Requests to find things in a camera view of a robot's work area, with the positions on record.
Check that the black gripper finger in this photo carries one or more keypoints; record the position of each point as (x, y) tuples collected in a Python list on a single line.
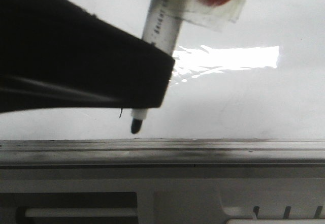
[(56, 55)]

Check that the white black whiteboard marker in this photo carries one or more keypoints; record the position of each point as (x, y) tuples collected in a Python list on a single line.
[(163, 23)]

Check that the grey metal whiteboard tray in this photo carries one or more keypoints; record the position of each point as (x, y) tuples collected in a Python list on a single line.
[(161, 151)]

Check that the white whiteboard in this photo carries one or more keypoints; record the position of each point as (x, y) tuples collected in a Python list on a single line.
[(259, 77)]

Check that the white plastic furniture below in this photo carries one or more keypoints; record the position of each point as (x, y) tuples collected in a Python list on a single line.
[(249, 194)]

